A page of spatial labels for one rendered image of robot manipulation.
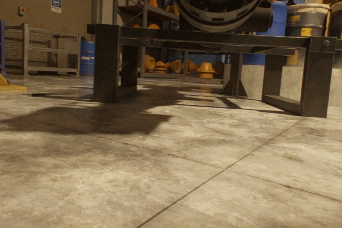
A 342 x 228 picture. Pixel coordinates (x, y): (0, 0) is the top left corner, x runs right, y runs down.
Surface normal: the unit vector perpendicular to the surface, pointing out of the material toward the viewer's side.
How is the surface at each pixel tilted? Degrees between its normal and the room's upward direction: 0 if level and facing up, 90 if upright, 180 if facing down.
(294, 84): 90
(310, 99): 90
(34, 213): 0
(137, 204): 0
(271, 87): 90
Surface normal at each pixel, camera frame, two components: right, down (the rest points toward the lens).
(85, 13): 0.84, 0.10
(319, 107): -0.01, 0.07
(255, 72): -0.54, 0.03
